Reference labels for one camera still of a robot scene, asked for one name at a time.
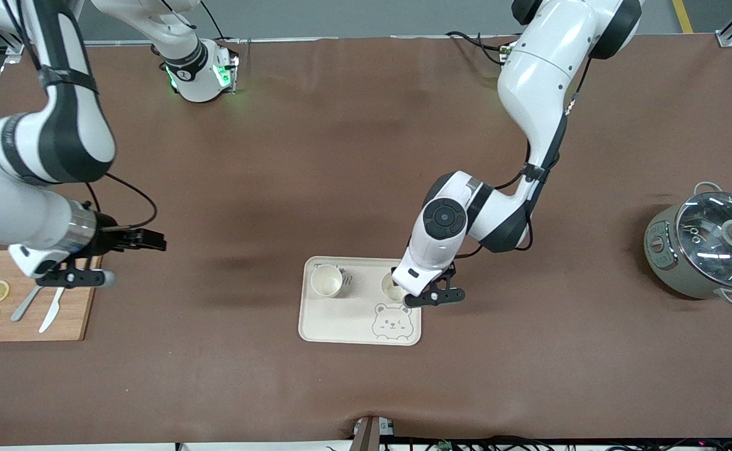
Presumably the white IKEA cup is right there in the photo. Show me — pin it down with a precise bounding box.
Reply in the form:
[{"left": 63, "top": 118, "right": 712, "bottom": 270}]
[
  {"left": 380, "top": 269, "right": 414, "bottom": 303},
  {"left": 310, "top": 265, "right": 343, "bottom": 298}
]

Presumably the wooden cutting board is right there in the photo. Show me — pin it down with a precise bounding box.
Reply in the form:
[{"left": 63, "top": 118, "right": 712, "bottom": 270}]
[{"left": 0, "top": 251, "right": 102, "bottom": 343}]

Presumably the white plastic knife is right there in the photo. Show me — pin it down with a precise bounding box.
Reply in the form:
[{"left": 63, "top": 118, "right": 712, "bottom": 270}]
[{"left": 38, "top": 287, "right": 67, "bottom": 334}]

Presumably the grey plastic knife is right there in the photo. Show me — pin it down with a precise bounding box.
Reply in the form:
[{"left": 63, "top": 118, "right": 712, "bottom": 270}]
[{"left": 10, "top": 286, "right": 43, "bottom": 323}]

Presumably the cream tray with bear print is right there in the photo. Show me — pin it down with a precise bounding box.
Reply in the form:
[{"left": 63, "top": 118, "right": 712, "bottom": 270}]
[{"left": 298, "top": 256, "right": 423, "bottom": 347}]

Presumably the brown table cover mat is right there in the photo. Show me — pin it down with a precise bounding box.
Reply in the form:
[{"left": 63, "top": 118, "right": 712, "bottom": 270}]
[{"left": 0, "top": 34, "right": 732, "bottom": 448}]

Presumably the grey-green electric pot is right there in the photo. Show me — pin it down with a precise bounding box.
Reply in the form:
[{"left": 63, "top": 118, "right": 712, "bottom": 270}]
[{"left": 644, "top": 181, "right": 732, "bottom": 308}]

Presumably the glass pot lid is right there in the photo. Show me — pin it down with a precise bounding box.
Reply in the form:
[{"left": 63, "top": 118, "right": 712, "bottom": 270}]
[{"left": 674, "top": 191, "right": 732, "bottom": 290}]

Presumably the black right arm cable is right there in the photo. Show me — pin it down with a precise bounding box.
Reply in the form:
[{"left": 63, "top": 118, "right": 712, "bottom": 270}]
[{"left": 84, "top": 172, "right": 159, "bottom": 231}]

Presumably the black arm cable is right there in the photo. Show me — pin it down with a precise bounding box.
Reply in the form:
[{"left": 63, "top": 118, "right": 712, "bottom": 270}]
[
  {"left": 84, "top": 172, "right": 159, "bottom": 231},
  {"left": 454, "top": 56, "right": 593, "bottom": 260}
]

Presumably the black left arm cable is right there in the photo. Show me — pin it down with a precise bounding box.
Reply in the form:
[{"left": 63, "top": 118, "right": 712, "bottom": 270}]
[{"left": 454, "top": 56, "right": 593, "bottom": 260}]

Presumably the black base cable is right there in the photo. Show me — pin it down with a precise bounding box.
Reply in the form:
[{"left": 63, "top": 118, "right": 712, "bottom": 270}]
[
  {"left": 445, "top": 30, "right": 512, "bottom": 66},
  {"left": 199, "top": 0, "right": 241, "bottom": 44}
]

